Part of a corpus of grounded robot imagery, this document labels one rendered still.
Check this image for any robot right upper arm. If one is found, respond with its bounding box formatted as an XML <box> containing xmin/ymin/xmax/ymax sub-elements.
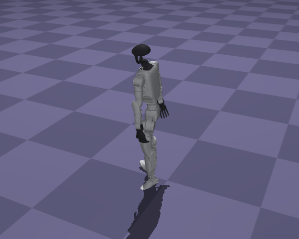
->
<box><xmin>150</xmin><ymin>61</ymin><xmax>161</xmax><ymax>86</ymax></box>

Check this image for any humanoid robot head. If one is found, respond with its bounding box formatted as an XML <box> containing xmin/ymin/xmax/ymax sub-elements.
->
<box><xmin>132</xmin><ymin>44</ymin><xmax>154</xmax><ymax>71</ymax></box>

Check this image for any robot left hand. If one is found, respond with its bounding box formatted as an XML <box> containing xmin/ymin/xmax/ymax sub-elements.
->
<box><xmin>136</xmin><ymin>124</ymin><xmax>149</xmax><ymax>143</ymax></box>

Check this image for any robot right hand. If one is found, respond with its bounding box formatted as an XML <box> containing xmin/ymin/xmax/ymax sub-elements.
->
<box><xmin>157</xmin><ymin>100</ymin><xmax>169</xmax><ymax>118</ymax></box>

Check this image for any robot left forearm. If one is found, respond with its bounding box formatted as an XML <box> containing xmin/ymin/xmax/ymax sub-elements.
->
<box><xmin>132</xmin><ymin>101</ymin><xmax>143</xmax><ymax>129</ymax></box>

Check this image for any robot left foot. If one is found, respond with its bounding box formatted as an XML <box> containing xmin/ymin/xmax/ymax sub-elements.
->
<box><xmin>141</xmin><ymin>177</ymin><xmax>158</xmax><ymax>190</ymax></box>

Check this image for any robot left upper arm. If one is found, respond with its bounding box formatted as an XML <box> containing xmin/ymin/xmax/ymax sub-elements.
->
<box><xmin>133</xmin><ymin>74</ymin><xmax>145</xmax><ymax>108</ymax></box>

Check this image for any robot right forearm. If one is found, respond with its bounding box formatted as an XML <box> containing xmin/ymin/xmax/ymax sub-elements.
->
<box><xmin>158</xmin><ymin>85</ymin><xmax>163</xmax><ymax>104</ymax></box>

